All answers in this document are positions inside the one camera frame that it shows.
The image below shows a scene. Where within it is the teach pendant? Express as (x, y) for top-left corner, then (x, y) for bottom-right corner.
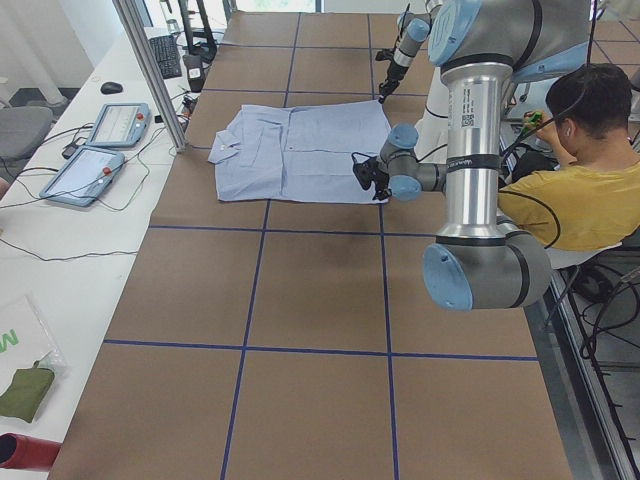
(86, 103), (150, 149)
(39, 146), (125, 207)

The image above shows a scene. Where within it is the clear plastic bag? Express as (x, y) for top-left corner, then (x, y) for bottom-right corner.
(1, 295), (67, 424)

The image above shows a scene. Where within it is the light blue striped shirt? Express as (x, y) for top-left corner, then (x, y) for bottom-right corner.
(208, 100), (391, 204)

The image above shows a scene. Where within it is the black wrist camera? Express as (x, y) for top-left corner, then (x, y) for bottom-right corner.
(375, 48), (395, 62)
(351, 152), (377, 190)

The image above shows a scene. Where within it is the white chair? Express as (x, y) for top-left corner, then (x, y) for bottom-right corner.
(545, 242), (622, 270)

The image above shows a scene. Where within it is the black keyboard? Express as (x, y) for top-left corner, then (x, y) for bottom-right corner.
(148, 35), (182, 79)

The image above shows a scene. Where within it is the green cloth pouch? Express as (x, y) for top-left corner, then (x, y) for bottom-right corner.
(1, 367), (55, 423)

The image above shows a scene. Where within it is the person in yellow shirt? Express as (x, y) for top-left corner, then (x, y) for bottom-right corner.
(498, 64), (639, 251)

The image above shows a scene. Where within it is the aluminium frame post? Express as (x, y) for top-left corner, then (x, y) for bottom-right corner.
(112, 0), (187, 153)

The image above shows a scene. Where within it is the red cylinder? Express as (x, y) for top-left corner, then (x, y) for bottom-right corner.
(1, 433), (62, 472)

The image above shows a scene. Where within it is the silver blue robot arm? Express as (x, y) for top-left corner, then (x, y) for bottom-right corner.
(375, 1), (444, 104)
(367, 1), (595, 311)

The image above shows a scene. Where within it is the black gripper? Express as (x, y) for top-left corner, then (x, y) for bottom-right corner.
(372, 172), (392, 201)
(378, 63), (406, 103)

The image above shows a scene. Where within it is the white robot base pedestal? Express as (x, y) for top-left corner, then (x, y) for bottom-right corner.
(415, 67), (449, 163)

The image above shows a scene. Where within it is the upper teach pendant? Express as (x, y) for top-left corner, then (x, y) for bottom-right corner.
(86, 103), (150, 149)

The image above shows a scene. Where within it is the black computer mouse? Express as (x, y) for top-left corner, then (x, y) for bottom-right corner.
(100, 81), (123, 95)

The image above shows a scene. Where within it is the green tool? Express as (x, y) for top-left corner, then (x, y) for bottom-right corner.
(523, 111), (543, 129)

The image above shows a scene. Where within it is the lower teach pendant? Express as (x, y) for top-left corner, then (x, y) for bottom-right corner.
(39, 146), (125, 207)

